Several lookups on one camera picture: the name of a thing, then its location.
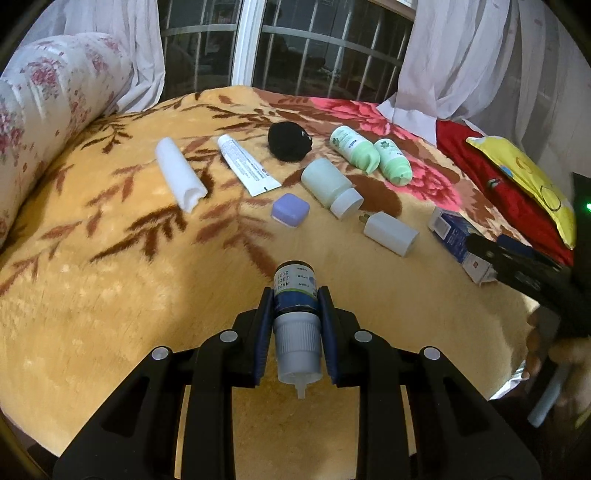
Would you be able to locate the blue and white carton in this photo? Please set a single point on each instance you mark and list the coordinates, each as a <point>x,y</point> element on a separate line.
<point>450,237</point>

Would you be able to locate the white squeeze tube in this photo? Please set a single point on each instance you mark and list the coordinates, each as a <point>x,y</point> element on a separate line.
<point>244,166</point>

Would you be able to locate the white-framed barred window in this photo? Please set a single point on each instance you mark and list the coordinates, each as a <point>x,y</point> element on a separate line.
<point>323,41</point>

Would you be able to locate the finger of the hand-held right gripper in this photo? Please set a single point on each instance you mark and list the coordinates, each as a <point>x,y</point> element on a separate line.
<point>526,248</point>
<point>508,270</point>

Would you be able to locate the person's right hand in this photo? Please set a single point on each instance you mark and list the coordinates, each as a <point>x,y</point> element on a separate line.
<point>575,369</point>

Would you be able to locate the red cloth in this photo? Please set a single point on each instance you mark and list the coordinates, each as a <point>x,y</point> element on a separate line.
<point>503,203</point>

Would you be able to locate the black fuzzy ball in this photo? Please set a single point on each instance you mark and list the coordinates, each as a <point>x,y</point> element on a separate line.
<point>288,141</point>

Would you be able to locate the yellow printed pillow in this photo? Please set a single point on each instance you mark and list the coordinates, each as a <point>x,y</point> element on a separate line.
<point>531,180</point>

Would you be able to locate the small blue-label dropper bottle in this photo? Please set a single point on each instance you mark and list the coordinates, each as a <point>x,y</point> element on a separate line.
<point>296,332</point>

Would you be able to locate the pale blue stick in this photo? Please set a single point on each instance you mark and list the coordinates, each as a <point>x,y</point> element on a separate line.
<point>547,397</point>

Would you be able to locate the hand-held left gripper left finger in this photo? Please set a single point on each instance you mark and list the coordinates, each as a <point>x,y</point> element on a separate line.
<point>264,325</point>

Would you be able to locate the small purple case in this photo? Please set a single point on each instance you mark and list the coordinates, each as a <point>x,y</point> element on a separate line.
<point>291,211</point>

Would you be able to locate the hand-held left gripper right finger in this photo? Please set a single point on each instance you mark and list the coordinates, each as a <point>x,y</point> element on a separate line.
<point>328,332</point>

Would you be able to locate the rolled floral quilt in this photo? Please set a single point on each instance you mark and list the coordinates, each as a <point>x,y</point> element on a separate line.
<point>51,120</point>

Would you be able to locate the yellow floral blanket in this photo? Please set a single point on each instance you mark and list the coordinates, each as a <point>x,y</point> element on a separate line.
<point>138,286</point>

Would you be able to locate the white sheer curtain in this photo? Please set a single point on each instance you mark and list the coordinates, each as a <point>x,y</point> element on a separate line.
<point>124,50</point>
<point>471,60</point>

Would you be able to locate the green lotion bottle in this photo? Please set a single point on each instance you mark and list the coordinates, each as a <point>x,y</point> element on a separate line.
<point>355,148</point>
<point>393,162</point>

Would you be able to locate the white plug adapter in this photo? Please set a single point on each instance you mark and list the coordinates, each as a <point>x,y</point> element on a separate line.
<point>392,233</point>

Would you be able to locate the white paper roll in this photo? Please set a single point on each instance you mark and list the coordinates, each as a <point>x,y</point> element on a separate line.
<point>178,173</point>

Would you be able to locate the pale green white-capped bottle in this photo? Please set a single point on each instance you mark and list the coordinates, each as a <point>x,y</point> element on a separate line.
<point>328,184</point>

